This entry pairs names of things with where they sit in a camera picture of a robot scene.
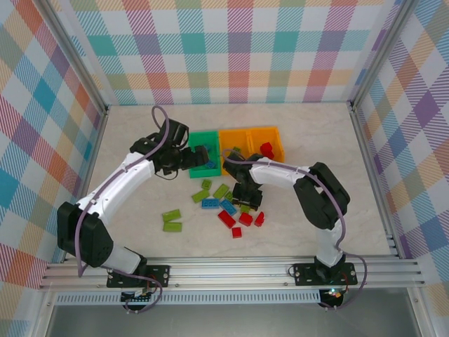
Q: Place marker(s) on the grey metal panel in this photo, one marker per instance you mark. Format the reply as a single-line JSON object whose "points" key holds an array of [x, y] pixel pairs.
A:
{"points": [[228, 321]]}

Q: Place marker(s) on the aluminium corner post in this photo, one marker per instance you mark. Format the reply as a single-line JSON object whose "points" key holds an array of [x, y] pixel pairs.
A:
{"points": [[78, 58], [381, 52]]}

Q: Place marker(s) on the small red lego brick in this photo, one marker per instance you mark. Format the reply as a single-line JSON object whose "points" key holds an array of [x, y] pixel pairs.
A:
{"points": [[236, 232]]}

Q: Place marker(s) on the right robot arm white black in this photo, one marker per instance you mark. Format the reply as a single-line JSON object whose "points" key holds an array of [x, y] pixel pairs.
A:
{"points": [[273, 173]]}

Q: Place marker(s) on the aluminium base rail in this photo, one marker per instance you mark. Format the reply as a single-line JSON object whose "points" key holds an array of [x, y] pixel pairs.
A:
{"points": [[228, 272]]}

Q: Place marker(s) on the green plastic bin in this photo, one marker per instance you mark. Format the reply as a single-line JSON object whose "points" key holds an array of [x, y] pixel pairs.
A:
{"points": [[200, 137]]}

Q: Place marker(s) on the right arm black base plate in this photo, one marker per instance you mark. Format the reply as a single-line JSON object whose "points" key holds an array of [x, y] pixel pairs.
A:
{"points": [[305, 275]]}

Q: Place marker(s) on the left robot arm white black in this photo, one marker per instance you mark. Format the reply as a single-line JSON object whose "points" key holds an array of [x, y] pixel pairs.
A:
{"points": [[115, 182]]}

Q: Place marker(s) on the aluminium side rail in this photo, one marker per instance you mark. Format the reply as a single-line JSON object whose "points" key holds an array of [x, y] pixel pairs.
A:
{"points": [[94, 158], [368, 158]]}

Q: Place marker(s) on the black controller board with light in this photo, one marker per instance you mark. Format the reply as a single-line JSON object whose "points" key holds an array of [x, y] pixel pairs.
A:
{"points": [[333, 295]]}

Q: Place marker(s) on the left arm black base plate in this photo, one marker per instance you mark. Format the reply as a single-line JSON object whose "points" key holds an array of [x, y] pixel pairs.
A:
{"points": [[158, 274]]}

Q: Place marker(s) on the orange plastic bin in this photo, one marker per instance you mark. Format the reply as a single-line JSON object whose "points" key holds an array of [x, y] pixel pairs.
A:
{"points": [[256, 138], [231, 138]]}

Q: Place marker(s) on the small lime green lego brick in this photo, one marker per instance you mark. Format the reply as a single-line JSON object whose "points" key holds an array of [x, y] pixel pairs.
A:
{"points": [[206, 184], [228, 194]]}

